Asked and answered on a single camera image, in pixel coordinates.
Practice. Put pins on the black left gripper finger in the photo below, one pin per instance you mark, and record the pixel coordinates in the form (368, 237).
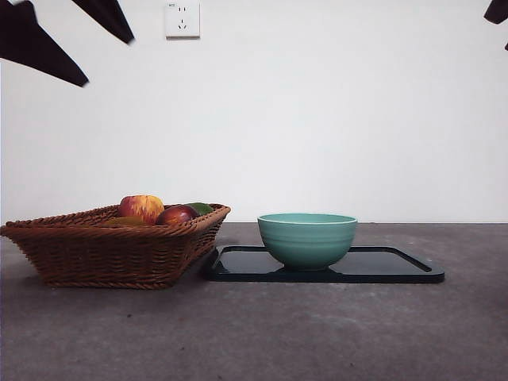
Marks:
(28, 43)
(111, 18)

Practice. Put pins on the teal ceramic bowl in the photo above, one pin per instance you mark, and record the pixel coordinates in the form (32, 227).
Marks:
(307, 242)

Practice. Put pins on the red yellow apple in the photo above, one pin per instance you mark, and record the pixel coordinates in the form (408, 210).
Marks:
(141, 207)

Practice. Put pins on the yellow brown fruit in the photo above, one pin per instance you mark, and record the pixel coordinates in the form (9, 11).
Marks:
(125, 222)

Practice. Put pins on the green fruit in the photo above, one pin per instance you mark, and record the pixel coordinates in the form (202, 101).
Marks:
(203, 208)

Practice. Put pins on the brown wicker basket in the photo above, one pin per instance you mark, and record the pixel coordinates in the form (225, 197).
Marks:
(99, 258)

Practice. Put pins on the black rectangular tray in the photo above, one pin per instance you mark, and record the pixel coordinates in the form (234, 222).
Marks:
(246, 266)

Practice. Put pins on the white wall socket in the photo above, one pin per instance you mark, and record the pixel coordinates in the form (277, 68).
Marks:
(183, 20)

